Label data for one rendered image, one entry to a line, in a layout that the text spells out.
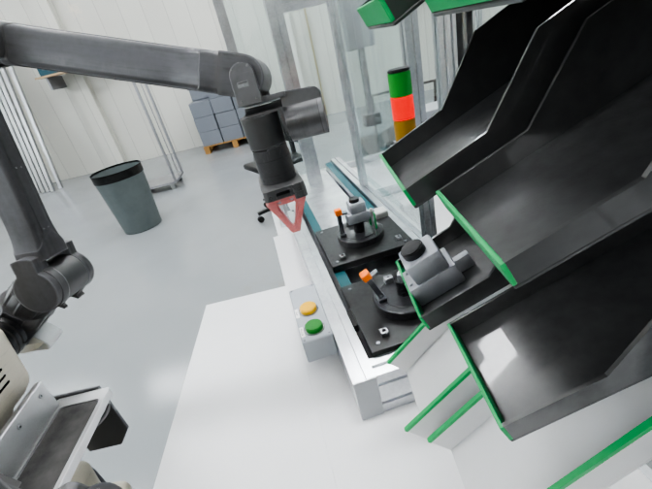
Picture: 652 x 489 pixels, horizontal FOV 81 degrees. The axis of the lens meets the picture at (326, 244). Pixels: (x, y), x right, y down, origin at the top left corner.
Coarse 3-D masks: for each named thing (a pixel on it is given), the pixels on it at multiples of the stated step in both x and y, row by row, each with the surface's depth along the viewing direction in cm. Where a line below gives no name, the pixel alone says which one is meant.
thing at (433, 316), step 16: (448, 240) 54; (464, 240) 53; (480, 256) 48; (400, 272) 53; (464, 272) 48; (480, 272) 46; (496, 272) 42; (464, 288) 46; (480, 288) 43; (496, 288) 43; (416, 304) 47; (432, 304) 48; (448, 304) 44; (464, 304) 44; (432, 320) 45
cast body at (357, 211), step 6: (354, 198) 109; (360, 198) 110; (348, 204) 109; (354, 204) 108; (360, 204) 108; (348, 210) 111; (354, 210) 108; (360, 210) 109; (366, 210) 110; (348, 216) 109; (354, 216) 109; (360, 216) 110; (366, 216) 110; (348, 222) 110; (354, 222) 110
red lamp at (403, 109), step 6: (408, 96) 83; (396, 102) 84; (402, 102) 83; (408, 102) 83; (396, 108) 84; (402, 108) 84; (408, 108) 84; (396, 114) 85; (402, 114) 84; (408, 114) 84; (414, 114) 86; (396, 120) 86; (402, 120) 85
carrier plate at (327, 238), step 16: (384, 224) 118; (320, 240) 118; (336, 240) 116; (384, 240) 110; (400, 240) 108; (336, 256) 108; (352, 256) 106; (368, 256) 104; (384, 256) 106; (336, 272) 104
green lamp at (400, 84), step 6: (402, 72) 80; (408, 72) 81; (390, 78) 82; (396, 78) 81; (402, 78) 81; (408, 78) 81; (390, 84) 83; (396, 84) 82; (402, 84) 81; (408, 84) 82; (390, 90) 84; (396, 90) 82; (402, 90) 82; (408, 90) 82; (390, 96) 84; (396, 96) 83; (402, 96) 82
